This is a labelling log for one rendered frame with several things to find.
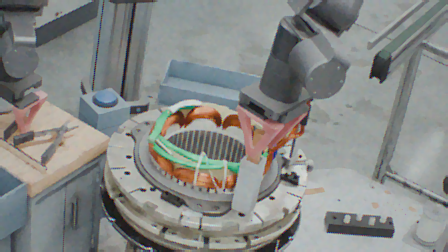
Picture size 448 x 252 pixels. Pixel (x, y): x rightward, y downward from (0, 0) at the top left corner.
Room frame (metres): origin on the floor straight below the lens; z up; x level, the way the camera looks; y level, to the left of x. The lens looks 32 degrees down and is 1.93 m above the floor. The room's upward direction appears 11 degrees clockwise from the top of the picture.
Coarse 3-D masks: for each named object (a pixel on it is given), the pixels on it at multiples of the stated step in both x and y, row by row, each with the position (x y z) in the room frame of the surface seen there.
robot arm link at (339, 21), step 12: (324, 0) 1.08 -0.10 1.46; (336, 0) 1.09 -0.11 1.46; (348, 0) 1.11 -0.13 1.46; (360, 0) 1.12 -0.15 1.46; (312, 12) 1.09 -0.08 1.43; (324, 12) 1.09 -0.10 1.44; (336, 12) 1.09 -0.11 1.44; (348, 12) 1.10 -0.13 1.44; (336, 24) 1.10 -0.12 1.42; (348, 24) 1.11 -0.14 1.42
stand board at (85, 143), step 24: (0, 120) 1.25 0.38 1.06; (48, 120) 1.28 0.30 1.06; (72, 120) 1.29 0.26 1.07; (24, 144) 1.19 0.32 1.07; (48, 144) 1.21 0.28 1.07; (72, 144) 1.22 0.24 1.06; (96, 144) 1.24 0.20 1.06; (24, 168) 1.13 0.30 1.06; (48, 168) 1.14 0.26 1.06; (72, 168) 1.18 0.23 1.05
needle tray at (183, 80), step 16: (176, 64) 1.57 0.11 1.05; (192, 64) 1.57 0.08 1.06; (176, 80) 1.56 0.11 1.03; (192, 80) 1.57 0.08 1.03; (208, 80) 1.57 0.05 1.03; (224, 80) 1.56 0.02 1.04; (240, 80) 1.56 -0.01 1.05; (256, 80) 1.56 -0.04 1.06; (160, 96) 1.46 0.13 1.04; (176, 96) 1.46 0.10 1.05; (192, 96) 1.46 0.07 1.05; (208, 96) 1.46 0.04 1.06; (224, 96) 1.53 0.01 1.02
